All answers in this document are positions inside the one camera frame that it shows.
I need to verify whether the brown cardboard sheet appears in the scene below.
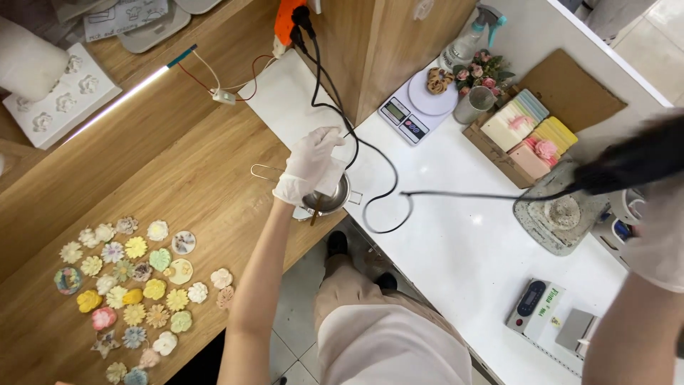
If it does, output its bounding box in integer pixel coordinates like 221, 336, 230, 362
514, 48, 629, 135

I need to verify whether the white kitchen scale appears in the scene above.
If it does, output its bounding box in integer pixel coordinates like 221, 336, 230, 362
377, 68, 460, 146

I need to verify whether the group of colourful flower casts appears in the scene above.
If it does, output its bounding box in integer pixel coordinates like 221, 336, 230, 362
53, 216, 236, 385

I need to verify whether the clear spray bottle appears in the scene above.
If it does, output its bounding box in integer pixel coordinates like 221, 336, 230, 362
439, 5, 509, 74

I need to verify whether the small digital pocket scale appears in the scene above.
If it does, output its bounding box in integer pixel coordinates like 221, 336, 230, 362
504, 277, 600, 360

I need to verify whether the speckled grey tray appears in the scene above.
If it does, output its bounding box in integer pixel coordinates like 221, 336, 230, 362
512, 159, 611, 257

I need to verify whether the white inline switch with wires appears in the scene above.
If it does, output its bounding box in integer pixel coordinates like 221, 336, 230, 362
176, 49, 279, 107

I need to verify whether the grey cup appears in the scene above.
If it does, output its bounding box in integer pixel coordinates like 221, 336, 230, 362
452, 86, 498, 125

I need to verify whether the person's left hand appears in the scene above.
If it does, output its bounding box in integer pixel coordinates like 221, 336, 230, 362
273, 127, 348, 207

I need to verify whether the black heat gun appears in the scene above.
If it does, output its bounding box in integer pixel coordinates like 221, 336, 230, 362
573, 114, 684, 197

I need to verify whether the small metal melting pot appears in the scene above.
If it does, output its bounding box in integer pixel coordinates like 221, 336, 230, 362
250, 163, 364, 221

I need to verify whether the pink artificial flower bouquet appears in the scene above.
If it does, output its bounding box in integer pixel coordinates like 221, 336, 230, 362
452, 50, 517, 98

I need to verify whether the orange power strip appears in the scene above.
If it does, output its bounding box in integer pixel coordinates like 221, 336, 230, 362
273, 0, 309, 47

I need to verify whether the white flat board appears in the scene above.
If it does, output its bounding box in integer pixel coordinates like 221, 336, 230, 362
237, 48, 360, 164

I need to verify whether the led light strip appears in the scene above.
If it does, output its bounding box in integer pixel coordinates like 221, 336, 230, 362
63, 44, 199, 145

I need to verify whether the white cylinder roll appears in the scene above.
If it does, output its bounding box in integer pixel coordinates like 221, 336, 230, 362
0, 15, 71, 103

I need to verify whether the person's beige clothing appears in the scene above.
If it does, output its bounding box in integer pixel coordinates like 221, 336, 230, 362
312, 253, 474, 385

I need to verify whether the white paper tissue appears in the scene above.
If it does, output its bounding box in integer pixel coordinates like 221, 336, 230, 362
314, 156, 348, 199

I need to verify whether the white silicone flower mould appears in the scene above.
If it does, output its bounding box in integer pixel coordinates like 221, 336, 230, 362
2, 43, 123, 151

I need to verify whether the person's right hand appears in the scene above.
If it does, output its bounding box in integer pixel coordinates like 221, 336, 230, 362
620, 176, 684, 293

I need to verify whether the paper sheet with drawings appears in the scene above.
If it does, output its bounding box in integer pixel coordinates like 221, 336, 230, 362
82, 0, 170, 43

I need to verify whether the white mug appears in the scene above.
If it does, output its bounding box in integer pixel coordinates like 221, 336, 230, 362
608, 187, 648, 227

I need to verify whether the cardboard tray of soap bars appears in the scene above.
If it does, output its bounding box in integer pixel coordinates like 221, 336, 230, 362
462, 88, 579, 189

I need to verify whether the black power cable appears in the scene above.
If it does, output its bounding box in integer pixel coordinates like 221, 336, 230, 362
290, 5, 583, 235

